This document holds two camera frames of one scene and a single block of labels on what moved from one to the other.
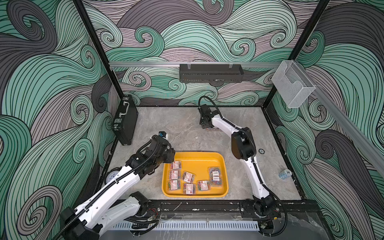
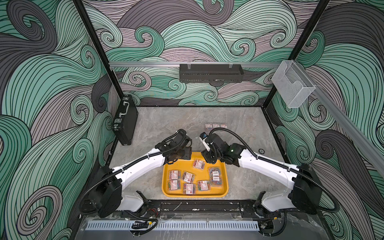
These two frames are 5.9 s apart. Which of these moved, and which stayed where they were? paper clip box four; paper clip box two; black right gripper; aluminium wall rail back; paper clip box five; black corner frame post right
Moved: black right gripper; paper clip box two
Stayed: aluminium wall rail back; paper clip box five; paper clip box four; black corner frame post right
